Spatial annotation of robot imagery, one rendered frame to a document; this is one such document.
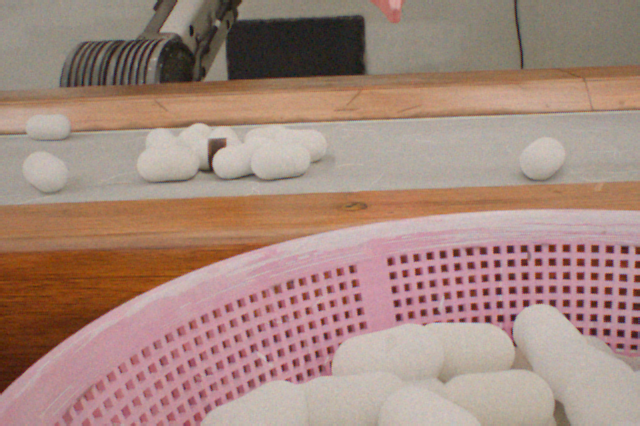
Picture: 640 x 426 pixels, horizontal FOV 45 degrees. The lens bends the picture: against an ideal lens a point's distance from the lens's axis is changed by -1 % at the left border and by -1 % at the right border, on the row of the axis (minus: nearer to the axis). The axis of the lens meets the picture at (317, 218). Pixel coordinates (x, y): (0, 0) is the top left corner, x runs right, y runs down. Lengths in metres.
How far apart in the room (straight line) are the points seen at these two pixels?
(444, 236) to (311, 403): 0.08
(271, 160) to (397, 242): 0.19
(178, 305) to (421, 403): 0.07
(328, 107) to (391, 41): 1.91
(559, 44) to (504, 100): 1.96
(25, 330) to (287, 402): 0.13
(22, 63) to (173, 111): 2.16
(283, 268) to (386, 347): 0.04
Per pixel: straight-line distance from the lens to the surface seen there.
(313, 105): 0.63
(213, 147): 0.47
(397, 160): 0.49
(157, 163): 0.45
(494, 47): 2.57
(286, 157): 0.44
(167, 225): 0.29
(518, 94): 0.65
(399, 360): 0.23
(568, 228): 0.27
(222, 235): 0.27
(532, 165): 0.43
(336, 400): 0.21
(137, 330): 0.20
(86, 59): 0.92
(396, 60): 2.54
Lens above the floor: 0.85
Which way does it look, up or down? 17 degrees down
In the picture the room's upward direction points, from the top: 2 degrees counter-clockwise
